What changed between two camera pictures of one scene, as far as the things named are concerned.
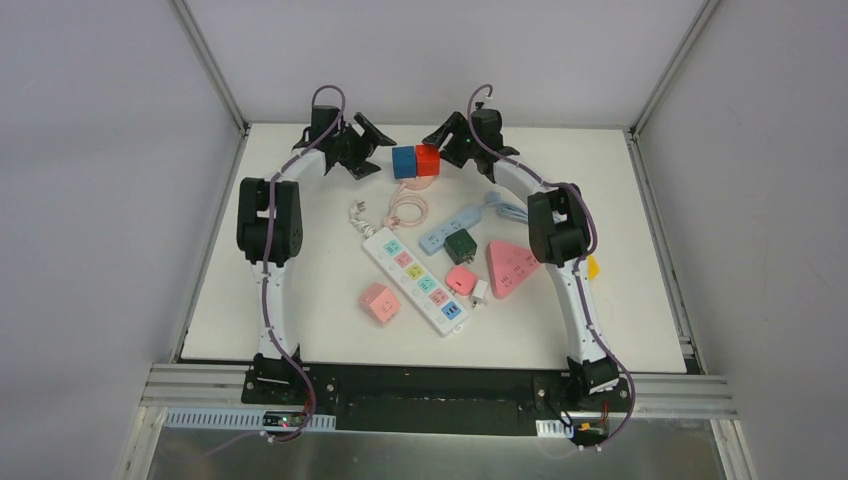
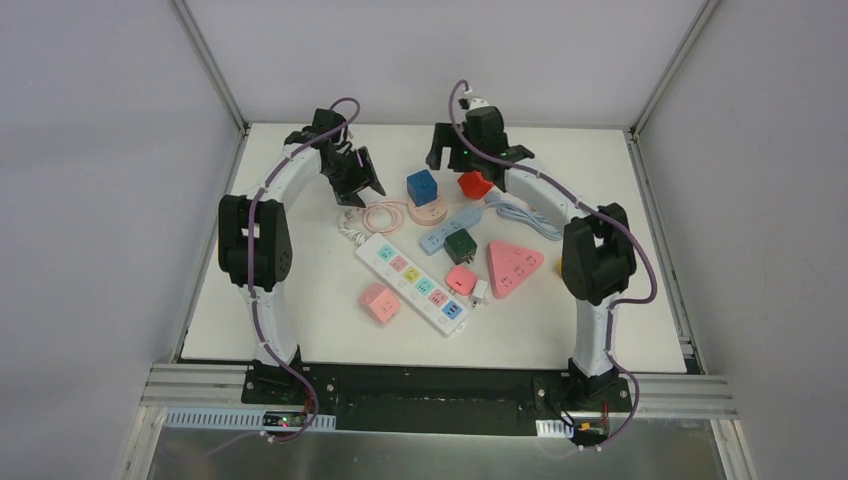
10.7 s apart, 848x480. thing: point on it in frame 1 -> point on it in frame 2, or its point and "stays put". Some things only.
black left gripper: x=359 y=146 -> x=351 y=170
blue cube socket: x=404 y=162 -> x=421 y=187
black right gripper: x=453 y=140 stays put
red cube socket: x=428 y=160 -> x=474 y=185
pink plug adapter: x=461 y=280 stays put
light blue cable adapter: x=434 y=242 stays put
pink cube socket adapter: x=378 y=302 stays put
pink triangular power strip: x=508 y=266 stays put
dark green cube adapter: x=460 y=247 stays put
